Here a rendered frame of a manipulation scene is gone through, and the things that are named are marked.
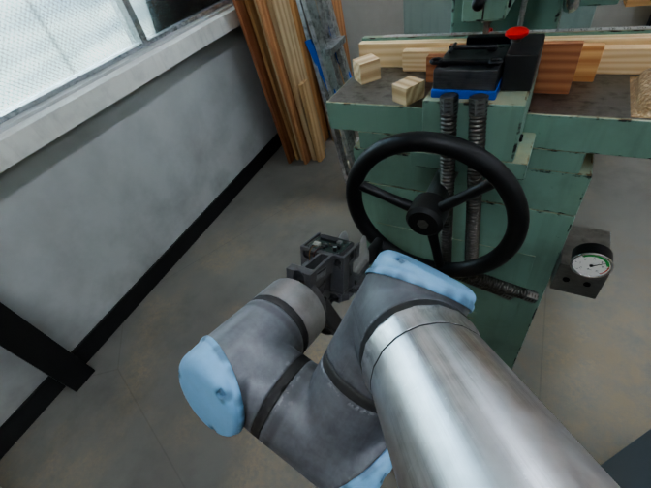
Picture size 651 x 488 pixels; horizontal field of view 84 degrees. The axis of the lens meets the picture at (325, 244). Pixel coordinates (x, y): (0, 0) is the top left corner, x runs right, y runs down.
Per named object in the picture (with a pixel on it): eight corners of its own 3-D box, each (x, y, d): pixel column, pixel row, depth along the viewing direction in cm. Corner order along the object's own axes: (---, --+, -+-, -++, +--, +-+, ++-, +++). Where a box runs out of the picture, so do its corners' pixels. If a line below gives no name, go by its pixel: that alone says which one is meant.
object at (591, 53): (449, 78, 71) (450, 47, 67) (450, 76, 72) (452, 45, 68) (593, 82, 60) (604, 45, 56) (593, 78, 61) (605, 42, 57)
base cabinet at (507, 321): (376, 336, 134) (353, 181, 85) (424, 232, 167) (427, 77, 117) (507, 383, 114) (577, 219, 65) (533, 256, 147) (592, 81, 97)
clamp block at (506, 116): (418, 152, 60) (418, 100, 54) (441, 113, 68) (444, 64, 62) (515, 164, 54) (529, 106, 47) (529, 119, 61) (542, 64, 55)
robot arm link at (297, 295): (309, 366, 44) (248, 339, 48) (328, 342, 48) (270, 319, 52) (307, 308, 40) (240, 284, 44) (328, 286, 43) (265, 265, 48)
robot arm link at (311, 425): (414, 446, 28) (286, 355, 31) (347, 549, 30) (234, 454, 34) (424, 392, 37) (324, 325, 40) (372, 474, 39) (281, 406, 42)
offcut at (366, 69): (361, 85, 76) (359, 64, 73) (354, 78, 79) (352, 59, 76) (381, 78, 77) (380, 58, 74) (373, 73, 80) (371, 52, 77)
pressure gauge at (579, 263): (562, 279, 68) (575, 250, 62) (564, 264, 70) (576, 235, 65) (602, 288, 65) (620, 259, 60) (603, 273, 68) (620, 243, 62)
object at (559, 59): (446, 90, 68) (449, 45, 62) (448, 87, 68) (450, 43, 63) (568, 94, 59) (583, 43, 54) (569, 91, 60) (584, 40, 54)
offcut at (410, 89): (424, 97, 67) (424, 79, 65) (406, 106, 66) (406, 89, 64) (410, 92, 70) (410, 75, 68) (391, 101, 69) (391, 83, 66)
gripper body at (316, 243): (363, 240, 52) (323, 281, 43) (361, 289, 57) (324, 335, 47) (319, 229, 56) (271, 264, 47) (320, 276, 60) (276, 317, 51)
